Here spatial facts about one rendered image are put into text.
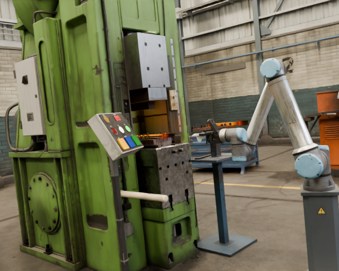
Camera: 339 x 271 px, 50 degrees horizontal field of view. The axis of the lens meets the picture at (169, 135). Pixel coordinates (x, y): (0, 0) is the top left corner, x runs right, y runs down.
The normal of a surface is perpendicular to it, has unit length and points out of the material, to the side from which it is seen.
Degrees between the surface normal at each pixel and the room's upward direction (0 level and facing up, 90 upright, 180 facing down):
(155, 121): 90
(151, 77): 90
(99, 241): 90
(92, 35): 89
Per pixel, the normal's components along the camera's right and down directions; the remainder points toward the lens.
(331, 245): -0.33, 0.09
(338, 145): -0.60, 0.14
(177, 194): 0.74, -0.04
